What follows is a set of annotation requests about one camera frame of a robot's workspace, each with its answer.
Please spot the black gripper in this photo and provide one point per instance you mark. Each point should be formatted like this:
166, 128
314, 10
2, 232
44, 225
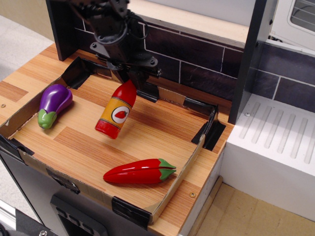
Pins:
132, 61

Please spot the red hot sauce bottle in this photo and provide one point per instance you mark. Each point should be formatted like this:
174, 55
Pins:
117, 110

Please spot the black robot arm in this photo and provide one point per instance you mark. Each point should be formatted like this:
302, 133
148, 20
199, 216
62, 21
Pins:
119, 39

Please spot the purple toy eggplant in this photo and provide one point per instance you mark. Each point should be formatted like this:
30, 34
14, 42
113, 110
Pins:
54, 100

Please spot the red toy chili pepper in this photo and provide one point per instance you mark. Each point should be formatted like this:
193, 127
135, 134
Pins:
149, 171

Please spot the wooden shelf board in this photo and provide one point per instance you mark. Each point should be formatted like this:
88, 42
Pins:
217, 30

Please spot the black oven control panel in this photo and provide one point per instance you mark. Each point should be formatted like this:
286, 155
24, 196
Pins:
75, 222

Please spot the white toy sink drainboard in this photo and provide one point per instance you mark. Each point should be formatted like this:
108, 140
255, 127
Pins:
270, 155

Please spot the white toy appliance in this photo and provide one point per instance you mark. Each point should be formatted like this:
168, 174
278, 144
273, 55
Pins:
294, 23

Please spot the black shelf post left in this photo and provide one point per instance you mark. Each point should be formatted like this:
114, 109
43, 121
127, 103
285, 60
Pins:
61, 19

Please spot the black shelf post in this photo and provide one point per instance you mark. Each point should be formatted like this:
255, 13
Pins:
61, 19
259, 30

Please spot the black shelf post right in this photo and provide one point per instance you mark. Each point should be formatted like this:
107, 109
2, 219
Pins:
259, 30

